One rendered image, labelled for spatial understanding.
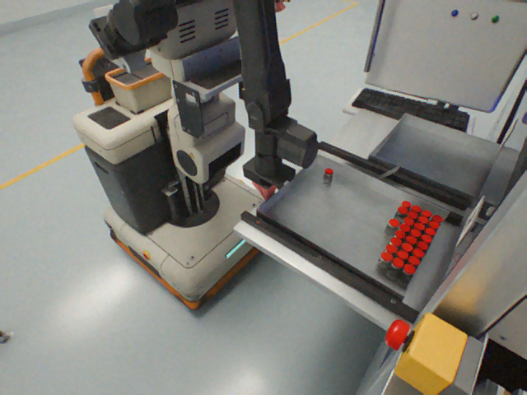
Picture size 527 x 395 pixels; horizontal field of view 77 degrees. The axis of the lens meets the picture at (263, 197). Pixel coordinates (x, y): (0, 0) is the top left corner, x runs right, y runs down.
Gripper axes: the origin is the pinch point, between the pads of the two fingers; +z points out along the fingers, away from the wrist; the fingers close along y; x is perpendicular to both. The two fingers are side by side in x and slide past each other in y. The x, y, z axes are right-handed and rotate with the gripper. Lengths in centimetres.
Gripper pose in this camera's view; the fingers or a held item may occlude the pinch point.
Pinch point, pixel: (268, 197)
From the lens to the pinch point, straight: 77.4
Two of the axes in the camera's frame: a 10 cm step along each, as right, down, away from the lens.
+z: 0.0, 7.1, 7.0
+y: 7.9, 4.3, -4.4
